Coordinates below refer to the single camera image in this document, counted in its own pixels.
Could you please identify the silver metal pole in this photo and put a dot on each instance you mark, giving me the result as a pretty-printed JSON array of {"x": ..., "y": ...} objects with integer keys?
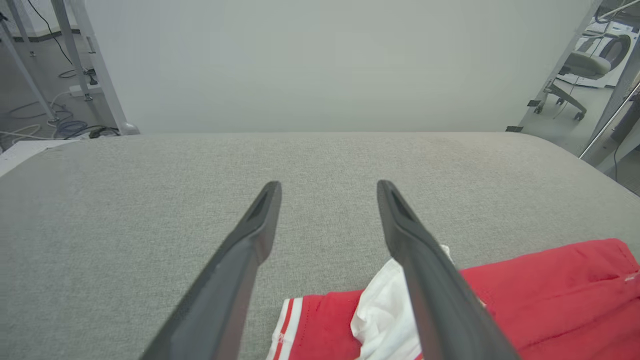
[{"x": 607, "y": 122}]

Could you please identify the grey tripod leg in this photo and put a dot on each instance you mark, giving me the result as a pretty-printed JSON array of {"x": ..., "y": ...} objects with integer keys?
[
  {"x": 70, "y": 45},
  {"x": 25, "y": 70}
]

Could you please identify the red and white garment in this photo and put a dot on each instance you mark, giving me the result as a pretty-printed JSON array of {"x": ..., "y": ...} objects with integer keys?
[{"x": 550, "y": 295}]

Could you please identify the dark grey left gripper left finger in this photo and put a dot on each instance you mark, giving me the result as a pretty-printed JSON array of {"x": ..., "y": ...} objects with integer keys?
[{"x": 225, "y": 290}]

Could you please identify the black tape strip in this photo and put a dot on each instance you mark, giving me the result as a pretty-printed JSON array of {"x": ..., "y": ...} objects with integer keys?
[
  {"x": 534, "y": 103},
  {"x": 514, "y": 129}
]

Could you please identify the grey office chair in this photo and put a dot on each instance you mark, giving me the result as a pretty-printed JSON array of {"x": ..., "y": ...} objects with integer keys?
[{"x": 585, "y": 65}]

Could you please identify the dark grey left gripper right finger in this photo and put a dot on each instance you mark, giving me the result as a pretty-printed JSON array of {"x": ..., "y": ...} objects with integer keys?
[{"x": 435, "y": 300}]

